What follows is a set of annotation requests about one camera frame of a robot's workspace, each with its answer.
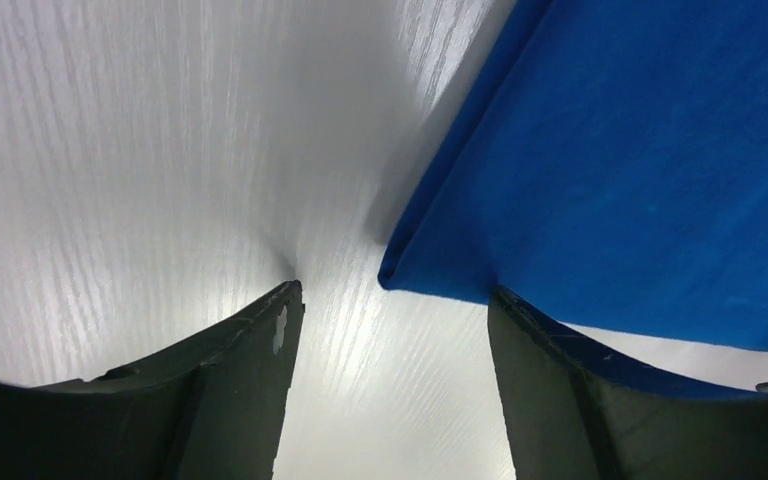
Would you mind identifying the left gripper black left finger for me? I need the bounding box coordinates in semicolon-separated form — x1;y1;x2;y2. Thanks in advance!
0;280;305;479

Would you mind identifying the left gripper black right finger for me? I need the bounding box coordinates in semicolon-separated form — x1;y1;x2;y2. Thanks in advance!
487;287;768;479

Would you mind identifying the blue panda print t-shirt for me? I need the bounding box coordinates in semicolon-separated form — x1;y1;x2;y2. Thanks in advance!
378;1;768;352

